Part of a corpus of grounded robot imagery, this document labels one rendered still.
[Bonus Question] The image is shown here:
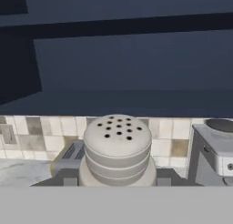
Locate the grey stand mixer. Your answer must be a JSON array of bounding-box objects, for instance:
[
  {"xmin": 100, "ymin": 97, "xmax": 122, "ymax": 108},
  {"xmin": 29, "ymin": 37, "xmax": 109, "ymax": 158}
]
[{"xmin": 187, "ymin": 117, "xmax": 233, "ymax": 188}]

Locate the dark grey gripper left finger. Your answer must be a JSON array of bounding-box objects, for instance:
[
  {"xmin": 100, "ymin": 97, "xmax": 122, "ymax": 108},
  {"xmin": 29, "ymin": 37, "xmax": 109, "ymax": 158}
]
[{"xmin": 30, "ymin": 168, "xmax": 81, "ymax": 188}]

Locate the dark blue open cabinet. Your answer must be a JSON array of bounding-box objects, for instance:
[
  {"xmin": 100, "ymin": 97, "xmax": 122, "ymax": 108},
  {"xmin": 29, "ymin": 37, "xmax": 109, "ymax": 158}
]
[{"xmin": 0, "ymin": 0, "xmax": 233, "ymax": 119}]

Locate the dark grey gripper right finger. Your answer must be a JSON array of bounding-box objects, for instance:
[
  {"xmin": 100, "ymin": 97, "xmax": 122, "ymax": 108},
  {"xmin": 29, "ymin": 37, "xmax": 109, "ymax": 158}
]
[{"xmin": 155, "ymin": 168, "xmax": 202, "ymax": 188}]

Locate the white shaker with holes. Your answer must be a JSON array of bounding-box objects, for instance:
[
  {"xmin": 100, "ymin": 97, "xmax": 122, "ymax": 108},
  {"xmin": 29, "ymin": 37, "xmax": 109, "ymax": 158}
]
[{"xmin": 78, "ymin": 113, "xmax": 158, "ymax": 188}]

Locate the silver toaster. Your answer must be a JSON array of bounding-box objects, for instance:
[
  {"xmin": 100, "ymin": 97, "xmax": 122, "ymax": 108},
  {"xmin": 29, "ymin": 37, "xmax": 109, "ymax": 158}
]
[{"xmin": 49, "ymin": 138, "xmax": 88, "ymax": 178}]

